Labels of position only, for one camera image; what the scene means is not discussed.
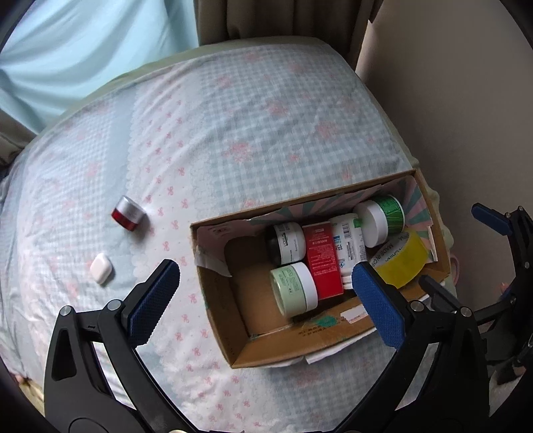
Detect white pill bottle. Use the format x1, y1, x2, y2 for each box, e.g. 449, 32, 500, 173
329, 213, 367, 288

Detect black and white jar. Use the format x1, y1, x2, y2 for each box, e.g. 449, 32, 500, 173
265, 222, 306, 266

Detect pale green jar white lid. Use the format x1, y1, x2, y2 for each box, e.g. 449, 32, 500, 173
269, 262, 319, 317

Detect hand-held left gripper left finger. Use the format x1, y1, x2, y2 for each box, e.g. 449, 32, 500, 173
44, 259, 196, 433

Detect white jar with green label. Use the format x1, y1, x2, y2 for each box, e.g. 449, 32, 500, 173
354, 195, 406, 247

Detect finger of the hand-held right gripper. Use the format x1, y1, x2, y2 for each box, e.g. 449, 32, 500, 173
418, 275, 479, 323
471, 203, 533, 275

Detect light blue hanging cloth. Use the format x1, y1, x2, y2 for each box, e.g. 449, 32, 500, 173
0, 0, 201, 134

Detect red and silver jar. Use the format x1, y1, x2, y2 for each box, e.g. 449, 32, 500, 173
111, 195, 147, 231

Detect cardboard box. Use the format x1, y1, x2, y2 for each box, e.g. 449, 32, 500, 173
190, 168, 451, 369

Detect yellow tape roll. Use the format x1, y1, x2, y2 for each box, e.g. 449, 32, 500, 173
368, 230, 434, 290

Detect pale green mattress sheet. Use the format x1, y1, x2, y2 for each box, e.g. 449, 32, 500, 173
71, 35, 454, 259

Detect grey-brown curtain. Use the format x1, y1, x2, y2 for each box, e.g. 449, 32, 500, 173
0, 110, 38, 180
196, 0, 377, 76

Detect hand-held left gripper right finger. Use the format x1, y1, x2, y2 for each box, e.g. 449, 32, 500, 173
333, 262, 488, 433

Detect red carton box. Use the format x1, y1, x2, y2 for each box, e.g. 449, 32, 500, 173
302, 222, 344, 299

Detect small white case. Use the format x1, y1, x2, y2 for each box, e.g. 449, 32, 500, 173
89, 252, 113, 286

